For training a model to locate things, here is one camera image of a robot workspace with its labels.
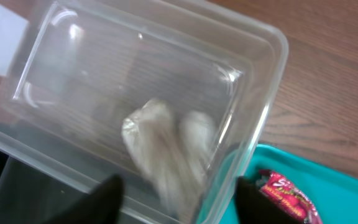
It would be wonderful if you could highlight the teal serving tray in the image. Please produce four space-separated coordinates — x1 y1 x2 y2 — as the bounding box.
197 143 358 224

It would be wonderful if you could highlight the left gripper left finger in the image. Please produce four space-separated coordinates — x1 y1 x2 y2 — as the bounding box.
47 175 124 224

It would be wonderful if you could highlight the clear plastic bin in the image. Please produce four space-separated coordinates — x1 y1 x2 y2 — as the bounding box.
0 1 289 223

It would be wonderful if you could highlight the white tissue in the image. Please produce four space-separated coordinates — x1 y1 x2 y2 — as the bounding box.
121 98 216 212

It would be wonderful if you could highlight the red snack wrapper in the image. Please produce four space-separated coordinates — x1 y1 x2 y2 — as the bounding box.
256 169 323 224

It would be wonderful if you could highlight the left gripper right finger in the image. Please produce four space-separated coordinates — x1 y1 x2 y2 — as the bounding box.
234 177 299 224

